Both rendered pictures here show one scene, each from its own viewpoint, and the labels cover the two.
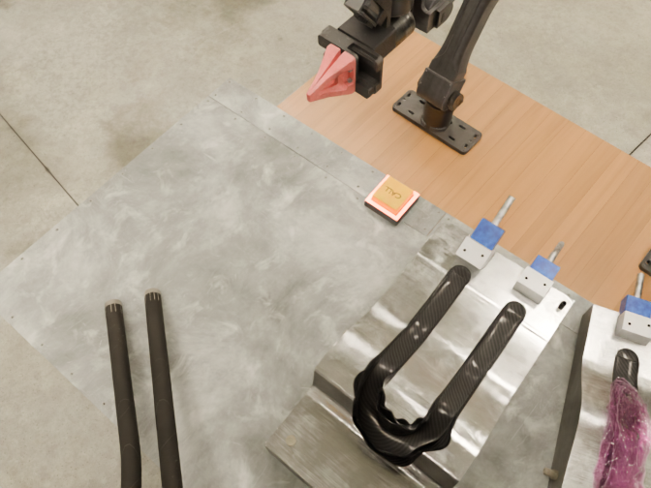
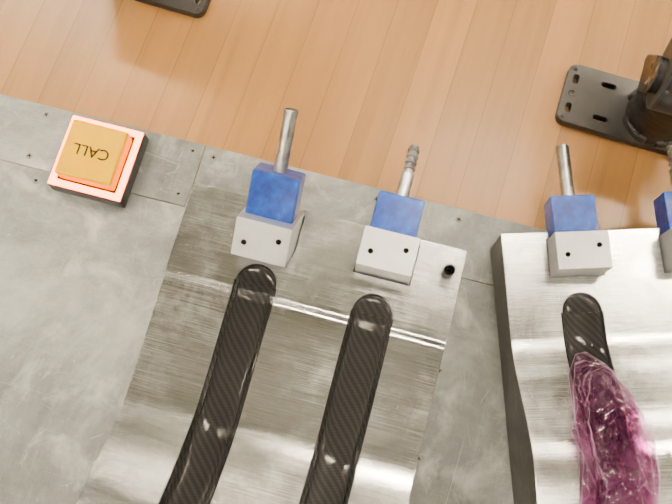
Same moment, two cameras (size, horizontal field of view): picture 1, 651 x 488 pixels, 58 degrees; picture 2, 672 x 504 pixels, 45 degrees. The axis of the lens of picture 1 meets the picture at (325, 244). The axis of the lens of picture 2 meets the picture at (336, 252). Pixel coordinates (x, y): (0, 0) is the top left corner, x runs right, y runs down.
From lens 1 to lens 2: 41 cm
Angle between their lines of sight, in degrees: 17
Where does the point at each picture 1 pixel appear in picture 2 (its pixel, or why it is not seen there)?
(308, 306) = (18, 431)
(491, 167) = (258, 25)
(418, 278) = (182, 321)
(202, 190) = not seen: outside the picture
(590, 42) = not seen: outside the picture
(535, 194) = (349, 48)
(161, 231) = not seen: outside the picture
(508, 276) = (340, 251)
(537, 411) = (467, 453)
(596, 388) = (547, 396)
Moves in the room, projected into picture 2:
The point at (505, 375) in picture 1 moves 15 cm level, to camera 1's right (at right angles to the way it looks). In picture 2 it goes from (391, 442) to (543, 366)
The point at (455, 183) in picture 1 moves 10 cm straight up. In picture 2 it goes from (205, 80) to (188, 32)
